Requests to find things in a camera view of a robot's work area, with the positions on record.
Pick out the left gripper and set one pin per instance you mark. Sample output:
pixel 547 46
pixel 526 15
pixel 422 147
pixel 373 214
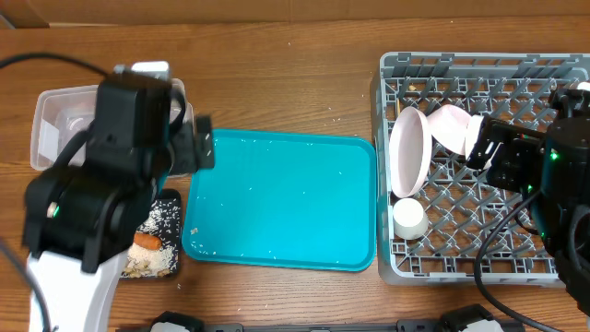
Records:
pixel 189 159

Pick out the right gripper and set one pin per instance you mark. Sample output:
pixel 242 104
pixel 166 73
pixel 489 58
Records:
pixel 496 148

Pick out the white bowl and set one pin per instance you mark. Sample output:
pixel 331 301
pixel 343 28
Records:
pixel 472 133

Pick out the white plate with peanuts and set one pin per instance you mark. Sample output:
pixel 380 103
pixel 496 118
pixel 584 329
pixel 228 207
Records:
pixel 410 147

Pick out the orange carrot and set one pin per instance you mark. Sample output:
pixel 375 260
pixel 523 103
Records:
pixel 147 241

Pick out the white cup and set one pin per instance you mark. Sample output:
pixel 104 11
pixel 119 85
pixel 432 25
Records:
pixel 411 221

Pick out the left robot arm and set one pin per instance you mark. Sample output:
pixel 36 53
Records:
pixel 82 213

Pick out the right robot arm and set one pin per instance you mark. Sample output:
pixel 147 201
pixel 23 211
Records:
pixel 550 170

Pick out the grey dishwasher rack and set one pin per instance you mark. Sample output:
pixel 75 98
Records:
pixel 462 209

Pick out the black plastic tray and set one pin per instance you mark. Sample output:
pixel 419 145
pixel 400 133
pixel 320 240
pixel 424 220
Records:
pixel 173 198

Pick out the food scraps pile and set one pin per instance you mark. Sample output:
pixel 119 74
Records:
pixel 156 249

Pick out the teal plastic tray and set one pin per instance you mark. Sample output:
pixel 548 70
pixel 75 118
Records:
pixel 284 200

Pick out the clear plastic bin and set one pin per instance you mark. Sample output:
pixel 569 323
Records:
pixel 59 114

